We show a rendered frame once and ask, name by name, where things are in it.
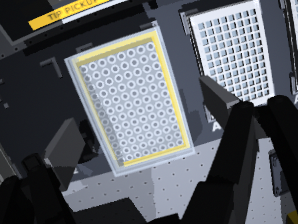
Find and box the white rack with square holes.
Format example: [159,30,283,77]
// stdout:
[186,0,274,106]

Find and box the dark grey flat plate with white rg label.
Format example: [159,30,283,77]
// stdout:
[269,152,290,197]

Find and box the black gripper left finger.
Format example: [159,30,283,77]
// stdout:
[0,118,85,224]

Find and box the light grey base plate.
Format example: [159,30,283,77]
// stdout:
[0,0,296,224]

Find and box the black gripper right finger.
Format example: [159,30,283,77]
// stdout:
[179,75,298,224]

